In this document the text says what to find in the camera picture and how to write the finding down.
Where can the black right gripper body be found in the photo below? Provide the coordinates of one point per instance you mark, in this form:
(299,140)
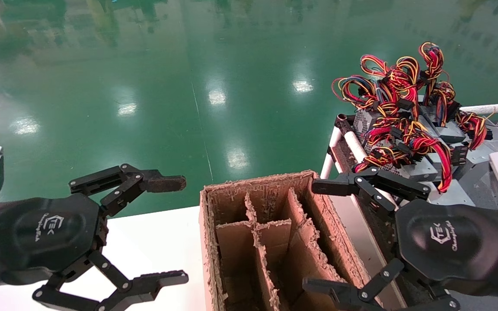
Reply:
(448,242)

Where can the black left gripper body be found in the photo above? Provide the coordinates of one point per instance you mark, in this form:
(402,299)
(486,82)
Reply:
(46,233)

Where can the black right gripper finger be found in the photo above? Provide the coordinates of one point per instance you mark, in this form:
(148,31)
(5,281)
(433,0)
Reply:
(348,298)
(335,185)

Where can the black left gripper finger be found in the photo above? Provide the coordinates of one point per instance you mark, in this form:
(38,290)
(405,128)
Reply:
(162,183)
(145,287)

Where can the worn cardboard divider box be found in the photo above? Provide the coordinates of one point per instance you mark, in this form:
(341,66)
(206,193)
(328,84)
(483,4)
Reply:
(314,259)

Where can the dark grey cart mat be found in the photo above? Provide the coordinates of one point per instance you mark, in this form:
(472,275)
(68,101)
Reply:
(478,190)

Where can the white pipe cart frame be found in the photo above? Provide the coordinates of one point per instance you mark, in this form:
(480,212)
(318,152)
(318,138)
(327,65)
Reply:
(355,144)

